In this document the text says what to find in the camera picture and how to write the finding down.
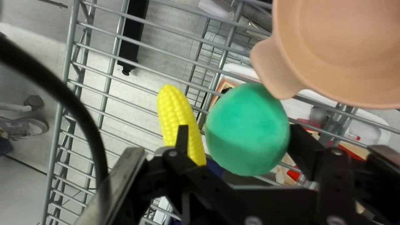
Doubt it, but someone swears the silver metal mount bracket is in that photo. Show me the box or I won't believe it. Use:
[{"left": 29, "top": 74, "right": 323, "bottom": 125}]
[{"left": 74, "top": 146, "right": 148, "bottom": 225}]

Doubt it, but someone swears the metal wire shelving rack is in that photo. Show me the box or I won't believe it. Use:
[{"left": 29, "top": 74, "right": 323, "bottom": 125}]
[{"left": 42, "top": 0, "right": 400, "bottom": 225}]

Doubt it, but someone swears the peach plastic bowl with handles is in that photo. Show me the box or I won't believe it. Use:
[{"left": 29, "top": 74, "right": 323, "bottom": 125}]
[{"left": 249, "top": 0, "right": 400, "bottom": 110}]

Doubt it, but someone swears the yellow toy corn cob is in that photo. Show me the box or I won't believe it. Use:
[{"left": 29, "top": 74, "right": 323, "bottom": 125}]
[{"left": 157, "top": 84, "right": 208, "bottom": 167}]

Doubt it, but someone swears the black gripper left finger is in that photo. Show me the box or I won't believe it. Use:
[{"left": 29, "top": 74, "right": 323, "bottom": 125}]
[{"left": 160, "top": 124, "right": 235, "bottom": 197}]

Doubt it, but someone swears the thick black cable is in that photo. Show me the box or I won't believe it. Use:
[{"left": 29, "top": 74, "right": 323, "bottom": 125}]
[{"left": 0, "top": 32, "right": 113, "bottom": 210}]

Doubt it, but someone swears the green soft ball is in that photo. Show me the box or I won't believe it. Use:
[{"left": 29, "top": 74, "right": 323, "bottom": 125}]
[{"left": 204, "top": 81, "right": 292, "bottom": 177}]

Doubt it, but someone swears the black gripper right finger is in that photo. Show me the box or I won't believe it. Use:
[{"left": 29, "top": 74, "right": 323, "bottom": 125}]
[{"left": 289, "top": 124, "right": 360, "bottom": 225}]

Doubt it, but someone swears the grey caster wheel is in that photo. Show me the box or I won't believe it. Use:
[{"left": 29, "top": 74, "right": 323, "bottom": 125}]
[{"left": 0, "top": 94, "right": 50, "bottom": 141}]

